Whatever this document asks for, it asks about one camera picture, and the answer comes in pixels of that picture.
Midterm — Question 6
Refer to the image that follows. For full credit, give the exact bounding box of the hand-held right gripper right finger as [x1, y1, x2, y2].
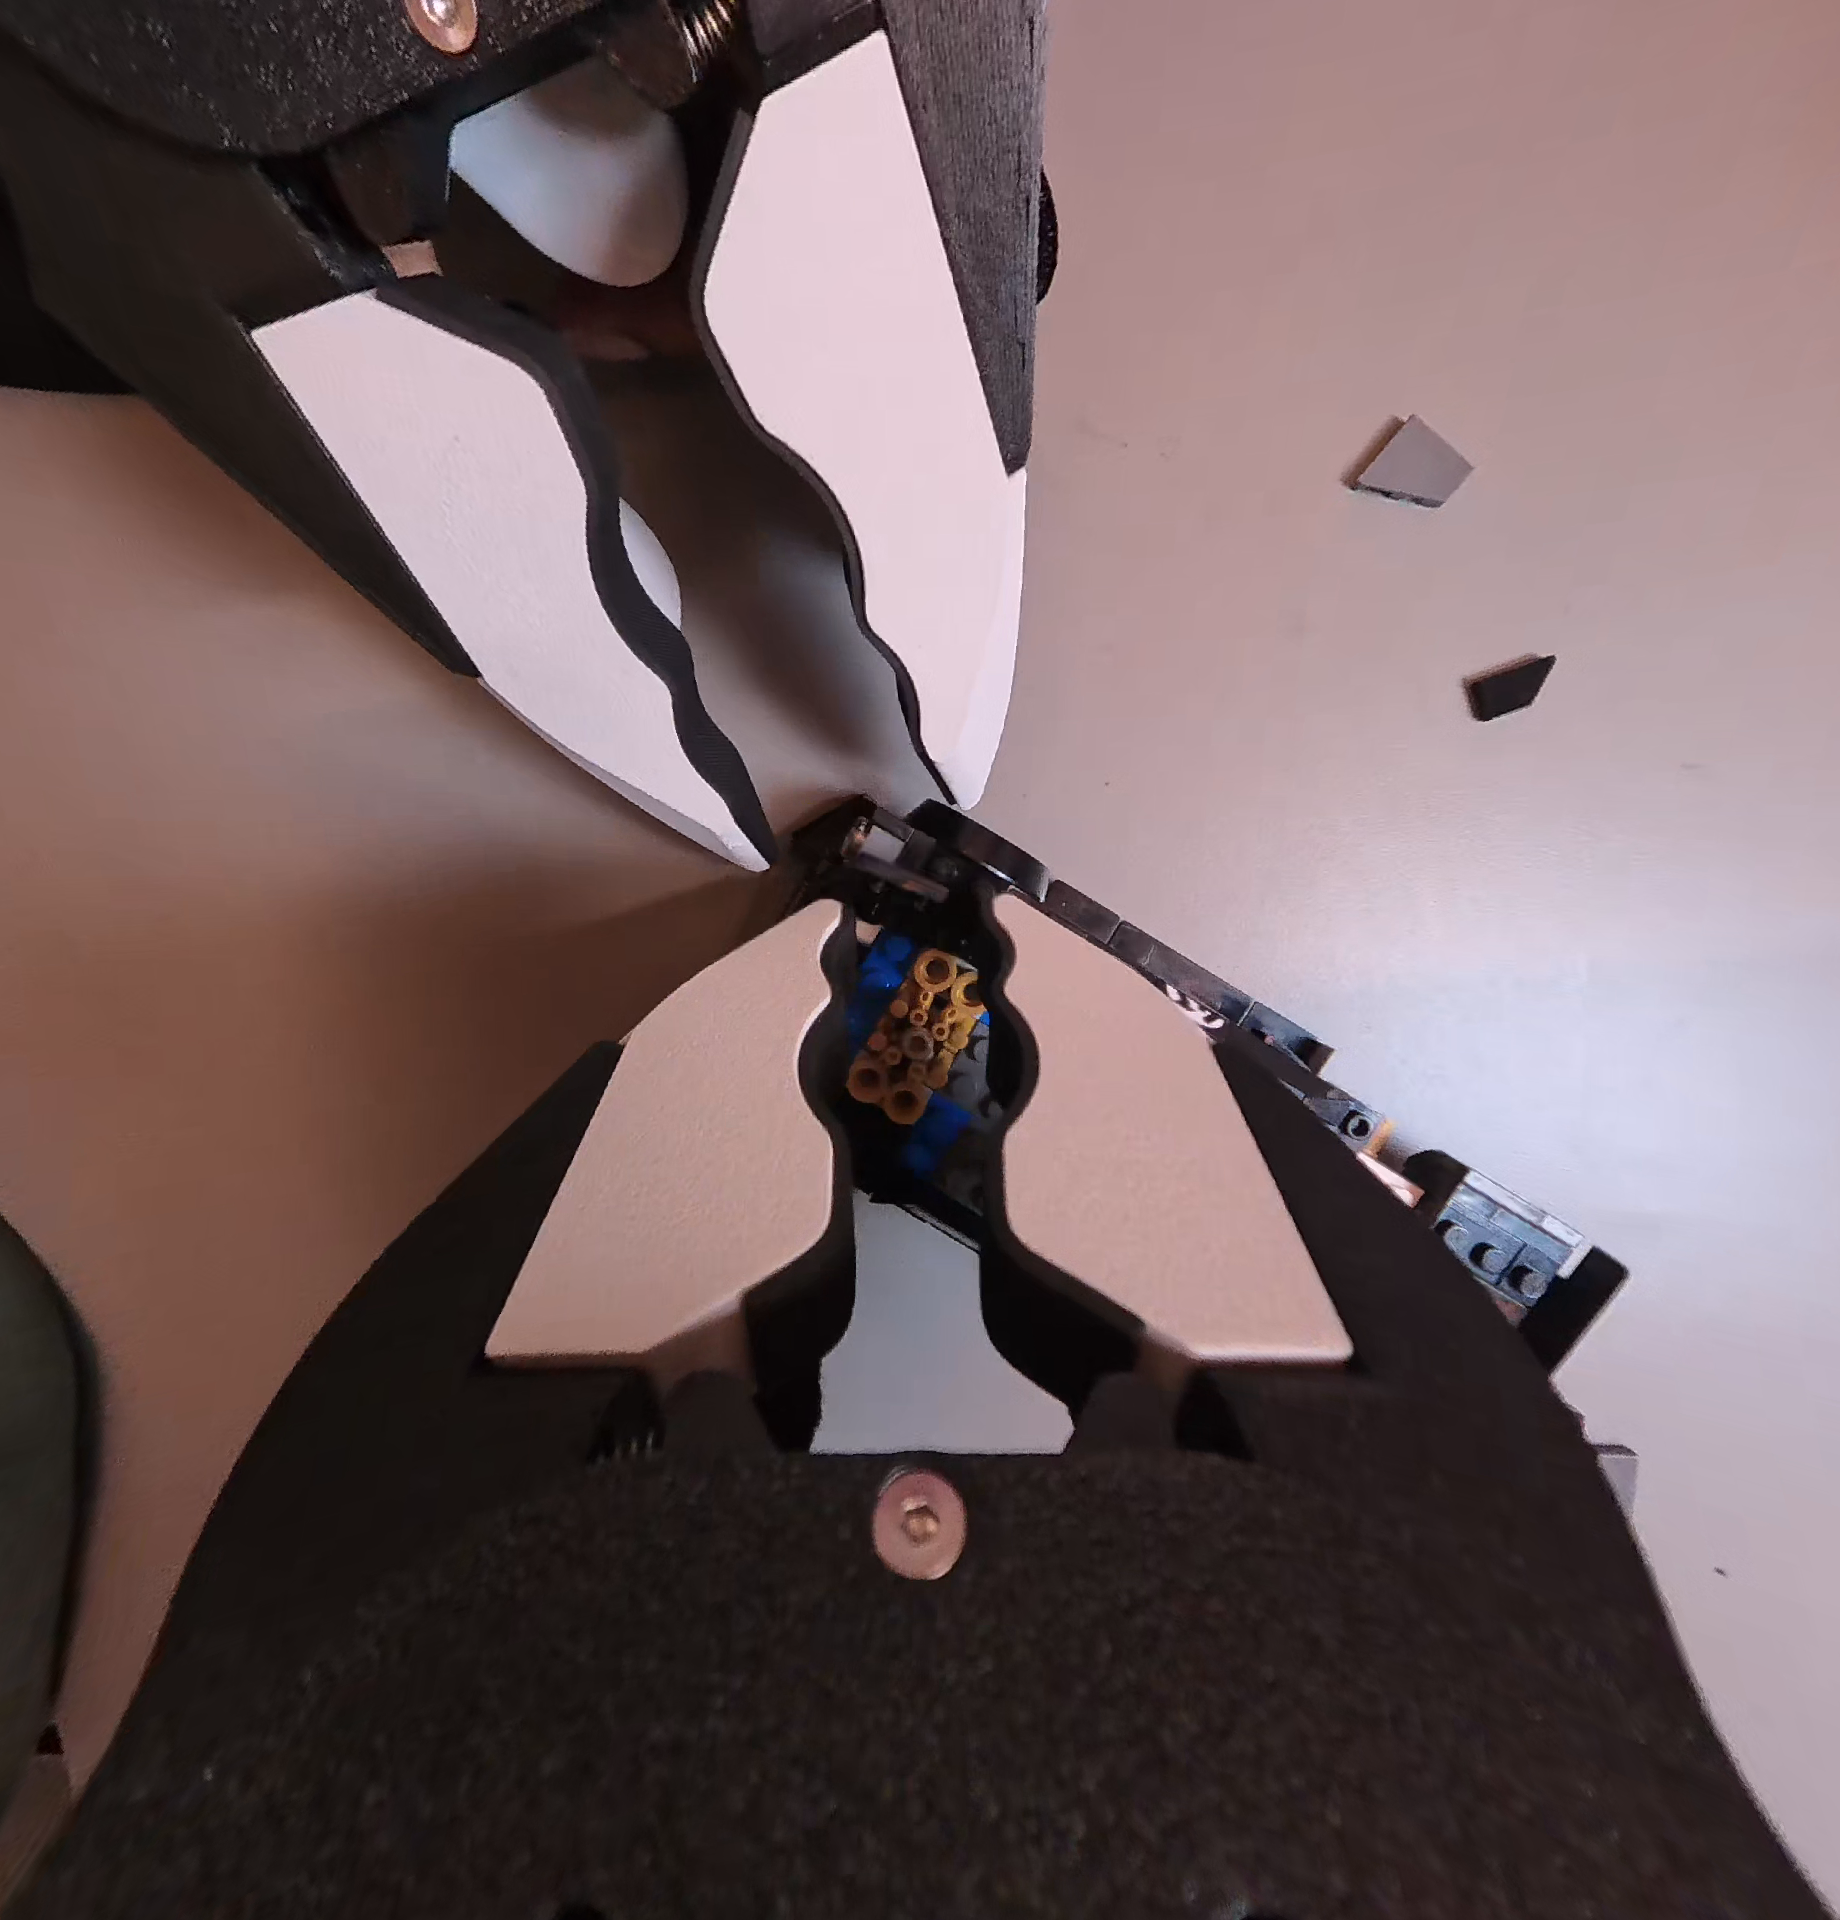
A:
[975, 897, 1363, 1376]

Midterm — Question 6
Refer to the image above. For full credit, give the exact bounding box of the grey lego slope piece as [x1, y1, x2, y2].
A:
[1348, 416, 1478, 511]

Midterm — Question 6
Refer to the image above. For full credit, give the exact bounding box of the person's green garment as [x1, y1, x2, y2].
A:
[0, 1170, 100, 1862]

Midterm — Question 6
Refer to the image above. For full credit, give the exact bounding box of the lego car model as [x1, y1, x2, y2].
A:
[787, 795, 1630, 1383]

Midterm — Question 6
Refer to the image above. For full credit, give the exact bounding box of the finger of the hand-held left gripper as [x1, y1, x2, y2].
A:
[248, 281, 778, 875]
[689, 27, 1033, 812]

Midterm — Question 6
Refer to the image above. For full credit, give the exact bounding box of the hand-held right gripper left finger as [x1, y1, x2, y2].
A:
[483, 897, 867, 1376]

